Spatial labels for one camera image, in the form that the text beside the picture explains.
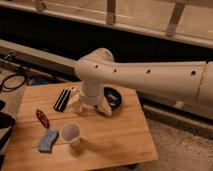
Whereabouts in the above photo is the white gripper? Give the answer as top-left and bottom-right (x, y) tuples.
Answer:
(68, 81), (112, 116)

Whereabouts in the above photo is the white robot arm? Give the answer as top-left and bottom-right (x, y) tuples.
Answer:
(74, 48), (213, 111)

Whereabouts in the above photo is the dark ceramic bowl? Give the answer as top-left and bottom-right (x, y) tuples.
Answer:
(103, 87), (122, 113)

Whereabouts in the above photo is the white plastic bottle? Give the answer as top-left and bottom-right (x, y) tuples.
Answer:
(70, 87), (83, 113)

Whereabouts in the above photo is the blue sponge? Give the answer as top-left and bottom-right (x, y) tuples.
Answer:
(37, 129), (59, 153)

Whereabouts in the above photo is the blue object behind table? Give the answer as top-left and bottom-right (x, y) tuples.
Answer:
(31, 78), (49, 86)

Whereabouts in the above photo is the wooden table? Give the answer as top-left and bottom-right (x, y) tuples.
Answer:
(1, 83), (158, 171)

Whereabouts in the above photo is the black object at left edge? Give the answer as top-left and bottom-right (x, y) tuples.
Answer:
(0, 100), (16, 168)

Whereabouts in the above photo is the black cable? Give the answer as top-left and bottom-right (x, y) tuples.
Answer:
(0, 72), (30, 94)

